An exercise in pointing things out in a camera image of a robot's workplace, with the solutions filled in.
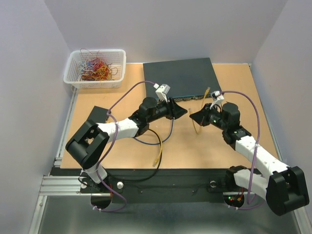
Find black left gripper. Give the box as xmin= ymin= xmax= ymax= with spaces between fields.
xmin=147 ymin=96 xmax=187 ymax=123

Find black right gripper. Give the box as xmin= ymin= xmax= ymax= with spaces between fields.
xmin=189 ymin=102 xmax=228 ymax=131

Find yellow ethernet cable long loop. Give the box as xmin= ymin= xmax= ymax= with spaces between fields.
xmin=189 ymin=87 xmax=210 ymax=135

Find blue ethernet cable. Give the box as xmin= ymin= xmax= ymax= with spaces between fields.
xmin=134 ymin=117 xmax=175 ymax=146

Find large blue rack network switch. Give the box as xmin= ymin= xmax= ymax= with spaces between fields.
xmin=143 ymin=58 xmax=221 ymax=98

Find black ethernet cable teal plug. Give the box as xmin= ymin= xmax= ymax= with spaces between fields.
xmin=107 ymin=129 xmax=163 ymax=183

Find small black network switch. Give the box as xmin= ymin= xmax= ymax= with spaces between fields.
xmin=87 ymin=106 xmax=108 ymax=123

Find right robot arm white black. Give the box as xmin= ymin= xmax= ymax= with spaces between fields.
xmin=190 ymin=102 xmax=310 ymax=216

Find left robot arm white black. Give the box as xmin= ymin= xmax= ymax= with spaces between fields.
xmin=65 ymin=97 xmax=187 ymax=192

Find white perforated plastic basket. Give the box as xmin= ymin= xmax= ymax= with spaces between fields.
xmin=63 ymin=48 xmax=126 ymax=89

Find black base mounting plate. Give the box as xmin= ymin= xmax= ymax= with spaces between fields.
xmin=50 ymin=168 xmax=287 ymax=204

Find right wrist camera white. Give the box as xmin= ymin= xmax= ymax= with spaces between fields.
xmin=210 ymin=91 xmax=224 ymax=109

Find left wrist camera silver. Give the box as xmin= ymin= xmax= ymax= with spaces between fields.
xmin=154 ymin=83 xmax=170 ymax=102

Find tangled colourful wires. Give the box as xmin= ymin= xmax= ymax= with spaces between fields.
xmin=70 ymin=47 xmax=119 ymax=99

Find aluminium rail frame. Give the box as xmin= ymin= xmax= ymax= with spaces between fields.
xmin=30 ymin=64 xmax=310 ymax=234

